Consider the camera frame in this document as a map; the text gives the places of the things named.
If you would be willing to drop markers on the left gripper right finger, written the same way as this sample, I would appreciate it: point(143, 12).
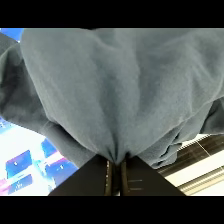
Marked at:
point(146, 181)

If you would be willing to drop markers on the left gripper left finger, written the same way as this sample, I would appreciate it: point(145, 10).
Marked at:
point(90, 180)

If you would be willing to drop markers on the grey-blue T-shirt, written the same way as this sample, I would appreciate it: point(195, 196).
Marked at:
point(113, 86)

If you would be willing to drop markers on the silver frame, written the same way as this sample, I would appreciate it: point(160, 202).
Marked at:
point(206, 181)

